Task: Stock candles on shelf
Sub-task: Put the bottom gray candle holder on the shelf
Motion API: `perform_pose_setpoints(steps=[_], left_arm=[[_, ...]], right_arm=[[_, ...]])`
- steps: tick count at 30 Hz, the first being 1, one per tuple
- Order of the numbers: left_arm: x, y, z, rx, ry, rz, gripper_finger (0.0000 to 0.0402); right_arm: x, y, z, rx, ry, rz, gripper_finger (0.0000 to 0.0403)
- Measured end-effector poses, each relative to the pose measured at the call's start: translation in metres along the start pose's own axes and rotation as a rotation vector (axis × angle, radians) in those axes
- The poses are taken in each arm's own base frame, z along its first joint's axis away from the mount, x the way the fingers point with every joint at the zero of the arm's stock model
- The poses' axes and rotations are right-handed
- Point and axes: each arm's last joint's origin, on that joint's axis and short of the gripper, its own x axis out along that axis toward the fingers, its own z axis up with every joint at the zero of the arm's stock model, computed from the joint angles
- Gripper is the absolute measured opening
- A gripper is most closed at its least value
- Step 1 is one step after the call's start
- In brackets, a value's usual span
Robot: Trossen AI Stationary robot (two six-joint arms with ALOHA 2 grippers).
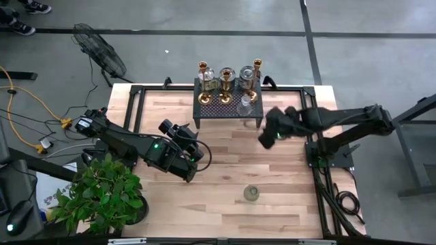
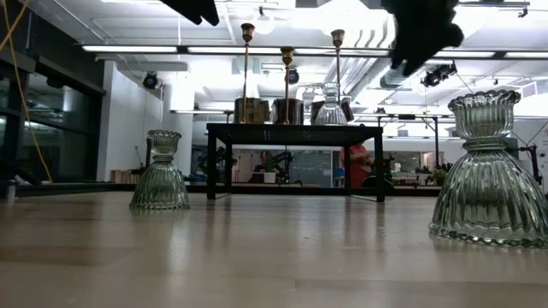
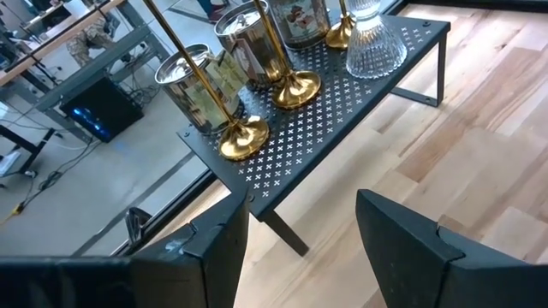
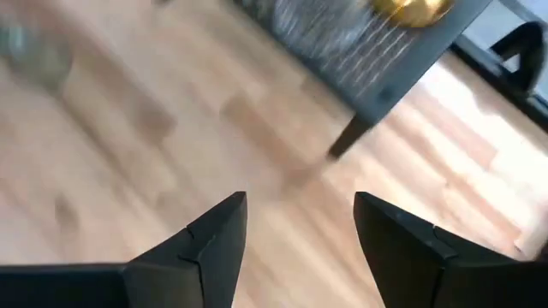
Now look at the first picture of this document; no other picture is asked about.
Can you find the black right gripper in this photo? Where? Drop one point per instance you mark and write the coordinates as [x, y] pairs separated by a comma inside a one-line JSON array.
[[279, 124]]

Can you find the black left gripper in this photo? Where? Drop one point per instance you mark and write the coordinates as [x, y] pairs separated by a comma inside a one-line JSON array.
[[185, 139]]

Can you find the clear ribbed glass candle holder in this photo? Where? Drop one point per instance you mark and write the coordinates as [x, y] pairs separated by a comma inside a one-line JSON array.
[[244, 109]]

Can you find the tall brass candlestick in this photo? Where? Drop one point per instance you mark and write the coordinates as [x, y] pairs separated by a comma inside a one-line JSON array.
[[252, 96], [205, 99]]

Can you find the short brass candlestick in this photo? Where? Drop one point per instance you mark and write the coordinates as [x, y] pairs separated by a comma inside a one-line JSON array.
[[225, 99]]

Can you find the grey glass jar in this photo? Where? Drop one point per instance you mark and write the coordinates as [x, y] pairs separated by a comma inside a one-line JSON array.
[[232, 81], [246, 76]]

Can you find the clear glass jar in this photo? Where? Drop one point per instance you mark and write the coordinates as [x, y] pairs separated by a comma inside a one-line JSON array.
[[212, 76]]

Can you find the green ribbed glass candle holder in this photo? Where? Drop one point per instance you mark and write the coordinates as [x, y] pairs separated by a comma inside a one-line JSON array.
[[251, 193]]

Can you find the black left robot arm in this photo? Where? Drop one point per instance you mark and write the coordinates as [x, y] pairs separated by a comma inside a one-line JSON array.
[[136, 143]]

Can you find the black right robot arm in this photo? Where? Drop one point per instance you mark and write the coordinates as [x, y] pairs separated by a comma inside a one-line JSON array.
[[347, 117]]

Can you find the black perforated metal shelf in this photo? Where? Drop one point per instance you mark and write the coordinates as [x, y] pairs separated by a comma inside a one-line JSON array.
[[221, 112]]

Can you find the black table clamp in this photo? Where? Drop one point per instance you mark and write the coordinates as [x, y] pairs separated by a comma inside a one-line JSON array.
[[269, 81], [167, 82]]

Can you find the green potted plant black pot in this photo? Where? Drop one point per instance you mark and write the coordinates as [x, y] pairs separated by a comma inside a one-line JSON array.
[[102, 194]]

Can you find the black floor fan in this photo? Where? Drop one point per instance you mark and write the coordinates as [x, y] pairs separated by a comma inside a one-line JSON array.
[[100, 51]]

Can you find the grey metal stand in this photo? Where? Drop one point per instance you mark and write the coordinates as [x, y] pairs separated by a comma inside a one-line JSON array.
[[413, 160]]

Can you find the white power adapter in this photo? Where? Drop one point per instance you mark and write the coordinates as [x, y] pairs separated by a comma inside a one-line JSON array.
[[46, 143]]

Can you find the white paper bag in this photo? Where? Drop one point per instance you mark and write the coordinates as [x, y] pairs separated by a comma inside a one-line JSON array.
[[51, 190]]

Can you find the black side desk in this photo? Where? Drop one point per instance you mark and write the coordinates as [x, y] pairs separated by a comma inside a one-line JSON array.
[[20, 177]]

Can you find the black floor bar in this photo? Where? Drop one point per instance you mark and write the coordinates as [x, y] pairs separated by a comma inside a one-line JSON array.
[[20, 75]]

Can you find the black computer mouse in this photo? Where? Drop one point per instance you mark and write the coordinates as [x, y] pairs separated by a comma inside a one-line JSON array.
[[20, 216]]

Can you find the person's dark shoe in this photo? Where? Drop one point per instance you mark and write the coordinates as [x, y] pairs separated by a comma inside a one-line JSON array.
[[22, 29], [37, 7]]

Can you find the black aluminium table frame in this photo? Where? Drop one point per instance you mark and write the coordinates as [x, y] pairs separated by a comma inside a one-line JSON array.
[[136, 89]]

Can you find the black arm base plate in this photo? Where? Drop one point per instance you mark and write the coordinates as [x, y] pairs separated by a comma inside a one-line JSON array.
[[344, 163]]

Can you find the silver aluminium bracket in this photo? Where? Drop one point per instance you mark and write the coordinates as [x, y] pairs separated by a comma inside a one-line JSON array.
[[126, 241], [316, 242]]

